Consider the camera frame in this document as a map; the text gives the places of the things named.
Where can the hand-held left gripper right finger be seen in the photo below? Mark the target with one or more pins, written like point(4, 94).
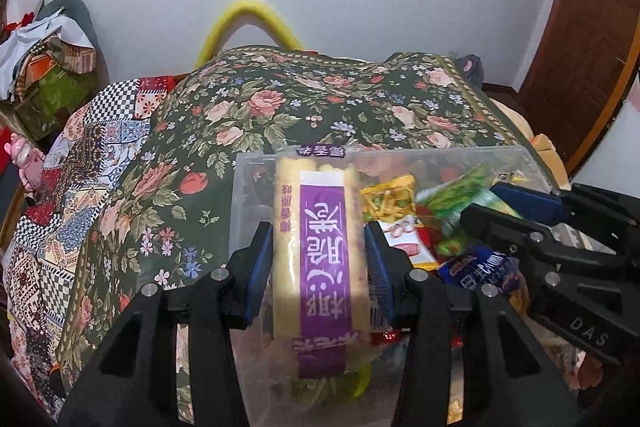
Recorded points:
point(379, 277)

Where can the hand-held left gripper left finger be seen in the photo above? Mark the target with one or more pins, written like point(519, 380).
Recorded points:
point(260, 272)

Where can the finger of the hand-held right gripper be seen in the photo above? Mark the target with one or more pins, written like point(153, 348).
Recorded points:
point(530, 204)
point(500, 229)

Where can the white and red snack packet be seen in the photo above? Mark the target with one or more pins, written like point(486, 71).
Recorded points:
point(405, 237)

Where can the blue chip packet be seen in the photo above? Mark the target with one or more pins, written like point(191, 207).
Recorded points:
point(475, 272)

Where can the long green snack packet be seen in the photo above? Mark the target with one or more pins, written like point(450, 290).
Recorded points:
point(450, 202)

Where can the purple label snack packet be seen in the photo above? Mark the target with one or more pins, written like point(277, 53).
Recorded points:
point(320, 257)

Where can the yellow snack packet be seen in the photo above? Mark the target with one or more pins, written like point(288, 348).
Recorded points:
point(387, 202)

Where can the clear plastic container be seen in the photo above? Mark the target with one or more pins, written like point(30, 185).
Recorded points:
point(250, 187)

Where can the yellow plush pillow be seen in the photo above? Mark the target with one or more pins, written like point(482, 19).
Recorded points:
point(530, 142)

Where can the grey backpack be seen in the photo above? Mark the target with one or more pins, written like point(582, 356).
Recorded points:
point(472, 69)

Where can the dark floral blanket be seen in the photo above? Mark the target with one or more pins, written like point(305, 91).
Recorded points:
point(280, 107)

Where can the wooden door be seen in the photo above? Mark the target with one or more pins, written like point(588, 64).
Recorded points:
point(575, 32)

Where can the patchwork quilt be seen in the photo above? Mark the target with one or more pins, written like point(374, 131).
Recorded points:
point(65, 207)

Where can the pink toy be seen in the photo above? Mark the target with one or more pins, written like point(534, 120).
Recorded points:
point(22, 157)

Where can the yellow foam tube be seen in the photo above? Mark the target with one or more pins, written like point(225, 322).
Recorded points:
point(250, 7)

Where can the green patterned bag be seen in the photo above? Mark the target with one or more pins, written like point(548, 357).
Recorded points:
point(55, 102)

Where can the pile of clothes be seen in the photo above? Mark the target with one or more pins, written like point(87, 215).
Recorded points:
point(35, 37)

